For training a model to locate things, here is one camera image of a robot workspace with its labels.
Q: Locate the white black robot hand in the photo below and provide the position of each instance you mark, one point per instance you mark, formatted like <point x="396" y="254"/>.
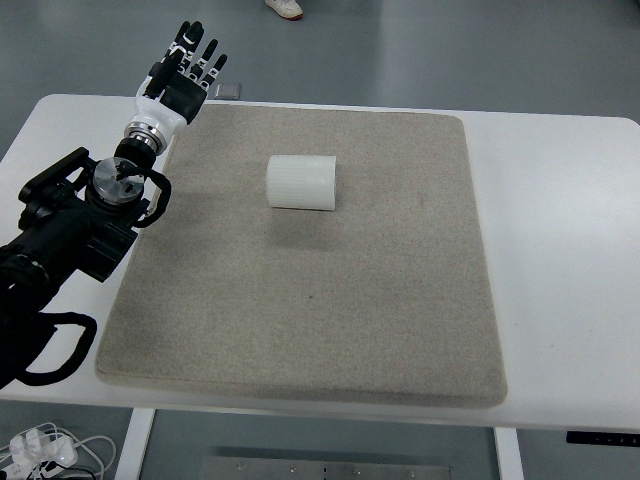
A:
<point x="155" y="122"/>

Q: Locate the white ribbed cup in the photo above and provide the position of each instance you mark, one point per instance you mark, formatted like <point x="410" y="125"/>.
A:
<point x="306" y="182"/>

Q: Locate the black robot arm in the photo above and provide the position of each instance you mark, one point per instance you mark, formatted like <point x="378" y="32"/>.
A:
<point x="84" y="215"/>

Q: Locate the small grey floor plate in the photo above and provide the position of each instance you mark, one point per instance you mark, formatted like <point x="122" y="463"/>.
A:
<point x="228" y="91"/>

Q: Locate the white sneaker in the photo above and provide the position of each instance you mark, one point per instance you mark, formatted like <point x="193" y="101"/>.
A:
<point x="286" y="9"/>

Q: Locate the beige felt mat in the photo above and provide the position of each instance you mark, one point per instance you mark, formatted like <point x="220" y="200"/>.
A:
<point x="385" y="300"/>

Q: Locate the white table leg left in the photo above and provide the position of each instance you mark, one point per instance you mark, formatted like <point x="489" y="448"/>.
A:
<point x="135" y="444"/>

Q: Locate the white table leg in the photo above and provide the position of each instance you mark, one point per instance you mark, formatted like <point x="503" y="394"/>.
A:
<point x="135" y="444"/>
<point x="508" y="454"/>

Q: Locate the white table leg right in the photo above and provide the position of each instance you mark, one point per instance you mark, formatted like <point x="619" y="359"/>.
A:
<point x="508" y="454"/>

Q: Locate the black table control panel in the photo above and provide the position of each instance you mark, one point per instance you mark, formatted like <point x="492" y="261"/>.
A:
<point x="603" y="438"/>

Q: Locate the grey metal base plate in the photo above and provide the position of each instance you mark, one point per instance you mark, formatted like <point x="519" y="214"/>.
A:
<point x="219" y="467"/>

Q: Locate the white power strip with cables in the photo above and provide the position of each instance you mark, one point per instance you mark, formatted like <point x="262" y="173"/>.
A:
<point x="47" y="451"/>

